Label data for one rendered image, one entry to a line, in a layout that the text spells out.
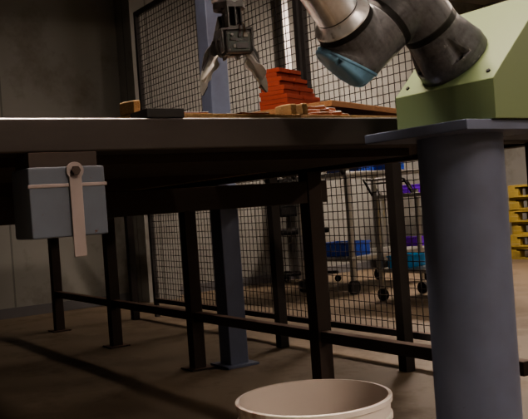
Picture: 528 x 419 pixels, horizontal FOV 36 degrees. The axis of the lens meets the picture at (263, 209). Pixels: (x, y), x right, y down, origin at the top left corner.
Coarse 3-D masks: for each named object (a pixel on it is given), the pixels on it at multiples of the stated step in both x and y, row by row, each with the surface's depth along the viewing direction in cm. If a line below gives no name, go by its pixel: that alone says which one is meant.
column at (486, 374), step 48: (384, 144) 171; (432, 144) 161; (480, 144) 158; (432, 192) 161; (480, 192) 158; (432, 240) 162; (480, 240) 158; (432, 288) 163; (480, 288) 157; (432, 336) 165; (480, 336) 158; (480, 384) 158
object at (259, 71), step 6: (252, 54) 185; (246, 60) 184; (252, 60) 183; (246, 66) 185; (252, 66) 185; (258, 66) 183; (252, 72) 186; (258, 72) 185; (264, 72) 182; (258, 78) 185; (264, 78) 186; (264, 84) 186; (264, 90) 186
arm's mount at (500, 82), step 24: (480, 24) 169; (504, 24) 162; (504, 48) 155; (480, 72) 155; (504, 72) 152; (408, 96) 168; (432, 96) 163; (456, 96) 158; (480, 96) 153; (504, 96) 152; (408, 120) 169; (432, 120) 163
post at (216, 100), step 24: (216, 72) 384; (216, 96) 383; (216, 216) 385; (216, 240) 387; (216, 264) 388; (240, 264) 387; (216, 288) 389; (240, 288) 387; (240, 312) 386; (240, 336) 386; (240, 360) 385
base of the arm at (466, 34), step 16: (448, 32) 157; (464, 32) 158; (480, 32) 161; (416, 48) 160; (432, 48) 159; (448, 48) 158; (464, 48) 158; (480, 48) 159; (416, 64) 166; (432, 64) 160; (448, 64) 159; (464, 64) 159; (432, 80) 162; (448, 80) 161
